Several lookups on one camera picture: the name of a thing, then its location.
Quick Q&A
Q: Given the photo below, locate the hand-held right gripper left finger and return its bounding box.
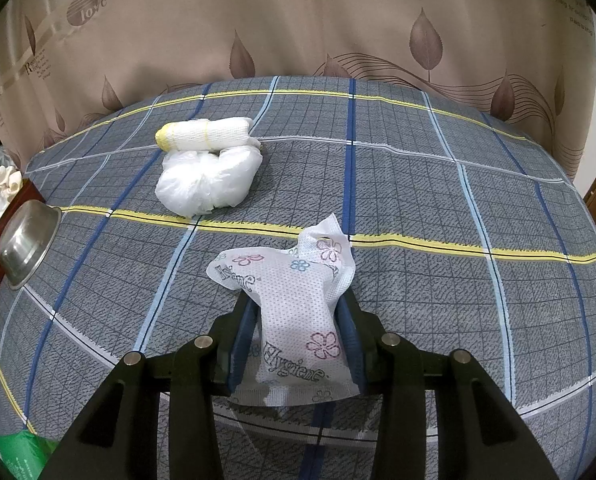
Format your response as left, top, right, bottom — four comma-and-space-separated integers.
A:
38, 292, 259, 480

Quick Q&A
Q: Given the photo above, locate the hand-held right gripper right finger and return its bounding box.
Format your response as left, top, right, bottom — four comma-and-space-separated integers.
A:
335, 290, 561, 480

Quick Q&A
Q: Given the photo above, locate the white floral packet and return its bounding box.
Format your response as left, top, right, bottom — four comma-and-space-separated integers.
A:
206, 212, 363, 407

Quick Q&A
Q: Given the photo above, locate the white plastic bag bundle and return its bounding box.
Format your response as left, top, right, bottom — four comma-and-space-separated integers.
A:
155, 145, 263, 220

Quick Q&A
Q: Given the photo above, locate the white mesh roll yellow end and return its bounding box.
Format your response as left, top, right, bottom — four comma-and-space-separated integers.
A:
155, 116, 261, 153

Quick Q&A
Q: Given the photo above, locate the steel bowl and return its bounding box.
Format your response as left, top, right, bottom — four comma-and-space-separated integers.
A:
0, 199, 63, 290

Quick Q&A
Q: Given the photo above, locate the green plastic bag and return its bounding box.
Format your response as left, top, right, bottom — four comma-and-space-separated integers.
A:
0, 430, 59, 480

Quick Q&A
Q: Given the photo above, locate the cream rolled cloth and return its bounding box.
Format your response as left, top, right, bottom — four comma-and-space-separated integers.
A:
0, 166, 24, 196

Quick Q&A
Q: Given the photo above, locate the beige leaf print curtain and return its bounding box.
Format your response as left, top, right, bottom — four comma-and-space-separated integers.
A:
0, 0, 596, 181

